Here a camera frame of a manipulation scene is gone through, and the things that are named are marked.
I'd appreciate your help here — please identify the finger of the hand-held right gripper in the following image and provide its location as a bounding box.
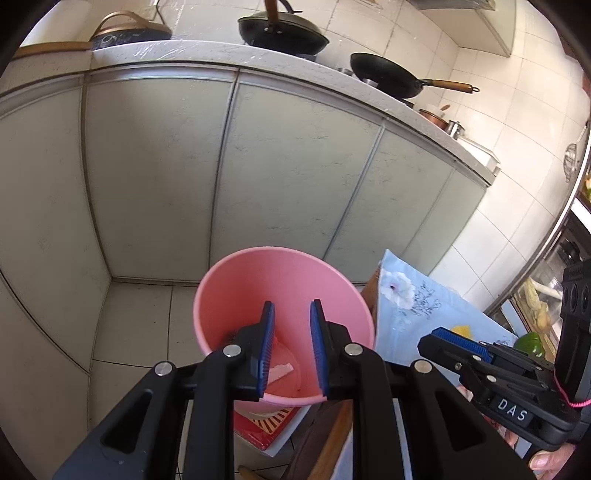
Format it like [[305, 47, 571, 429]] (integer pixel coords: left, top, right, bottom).
[[418, 333, 542, 403], [433, 327, 556, 376]]

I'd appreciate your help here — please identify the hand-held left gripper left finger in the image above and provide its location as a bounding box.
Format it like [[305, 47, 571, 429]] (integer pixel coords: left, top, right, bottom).
[[53, 300, 276, 480]]

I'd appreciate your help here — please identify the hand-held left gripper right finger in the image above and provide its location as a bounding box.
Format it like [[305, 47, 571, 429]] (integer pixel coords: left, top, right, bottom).
[[309, 299, 536, 480]]

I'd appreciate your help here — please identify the pink plastic bin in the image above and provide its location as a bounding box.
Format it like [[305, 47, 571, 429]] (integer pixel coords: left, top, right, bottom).
[[193, 247, 376, 418]]

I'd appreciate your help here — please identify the person's right hand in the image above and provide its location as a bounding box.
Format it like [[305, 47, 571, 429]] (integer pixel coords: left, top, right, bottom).
[[503, 429, 573, 480]]

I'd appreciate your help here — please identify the white paper scrap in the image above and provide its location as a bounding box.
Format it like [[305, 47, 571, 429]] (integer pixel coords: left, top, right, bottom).
[[270, 362, 296, 384]]

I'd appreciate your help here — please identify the light blue floral tablecloth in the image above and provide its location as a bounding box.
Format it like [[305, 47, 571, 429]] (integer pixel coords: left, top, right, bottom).
[[373, 249, 520, 480]]

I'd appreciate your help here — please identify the green bell pepper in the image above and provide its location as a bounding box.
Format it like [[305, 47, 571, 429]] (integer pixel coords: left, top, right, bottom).
[[513, 331, 546, 358]]

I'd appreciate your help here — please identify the red and white printed carton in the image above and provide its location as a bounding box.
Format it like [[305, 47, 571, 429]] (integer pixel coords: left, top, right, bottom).
[[233, 399, 305, 450]]

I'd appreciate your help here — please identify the steel storage rack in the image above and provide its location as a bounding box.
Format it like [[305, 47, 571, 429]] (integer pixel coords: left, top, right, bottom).
[[480, 124, 591, 324]]

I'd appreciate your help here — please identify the grey kitchen cabinet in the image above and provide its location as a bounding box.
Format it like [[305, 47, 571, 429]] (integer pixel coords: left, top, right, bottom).
[[0, 65, 488, 374]]

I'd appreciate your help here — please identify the copper pot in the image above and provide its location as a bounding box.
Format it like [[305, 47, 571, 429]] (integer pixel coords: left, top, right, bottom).
[[418, 104, 451, 131]]

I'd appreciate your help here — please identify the white stone countertop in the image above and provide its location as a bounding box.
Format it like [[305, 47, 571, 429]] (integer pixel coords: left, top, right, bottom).
[[0, 39, 502, 185]]

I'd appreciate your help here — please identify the wooden cutting board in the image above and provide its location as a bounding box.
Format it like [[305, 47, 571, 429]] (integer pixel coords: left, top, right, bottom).
[[11, 41, 90, 58]]

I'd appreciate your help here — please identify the wire strainer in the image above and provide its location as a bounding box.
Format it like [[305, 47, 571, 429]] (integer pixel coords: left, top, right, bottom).
[[563, 143, 580, 183]]

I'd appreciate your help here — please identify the black wok with wooden handle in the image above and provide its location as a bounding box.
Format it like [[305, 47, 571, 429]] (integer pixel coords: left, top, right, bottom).
[[350, 52, 480, 100], [238, 0, 329, 55]]

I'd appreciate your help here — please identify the white wall cabinet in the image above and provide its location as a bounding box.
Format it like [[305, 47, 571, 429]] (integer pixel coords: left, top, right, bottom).
[[411, 0, 515, 58]]

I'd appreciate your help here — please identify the dark blue pan with gold handle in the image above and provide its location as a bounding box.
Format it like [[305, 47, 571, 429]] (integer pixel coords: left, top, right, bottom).
[[90, 11, 172, 51]]

